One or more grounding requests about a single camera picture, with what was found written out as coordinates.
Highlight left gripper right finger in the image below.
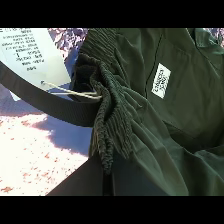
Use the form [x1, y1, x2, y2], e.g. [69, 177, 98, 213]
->
[111, 159, 169, 197]

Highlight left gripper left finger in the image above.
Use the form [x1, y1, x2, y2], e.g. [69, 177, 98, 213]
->
[46, 153, 106, 197]

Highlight dark green pants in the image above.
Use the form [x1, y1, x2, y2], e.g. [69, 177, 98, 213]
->
[0, 27, 224, 197]

